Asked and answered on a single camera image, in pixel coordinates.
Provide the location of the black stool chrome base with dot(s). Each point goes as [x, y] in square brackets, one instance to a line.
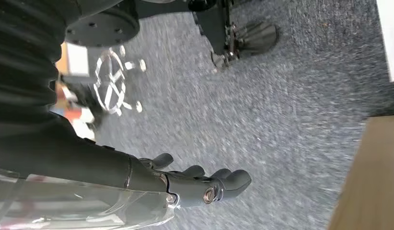
[112, 77]

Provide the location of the white flat panel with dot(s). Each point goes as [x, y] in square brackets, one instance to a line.
[390, 38]

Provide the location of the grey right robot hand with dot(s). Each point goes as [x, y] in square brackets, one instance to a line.
[89, 165]

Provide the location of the black round robot waist plate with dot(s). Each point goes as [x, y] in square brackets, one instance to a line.
[101, 30]

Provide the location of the black robot foot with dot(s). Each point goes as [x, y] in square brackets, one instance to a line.
[213, 28]

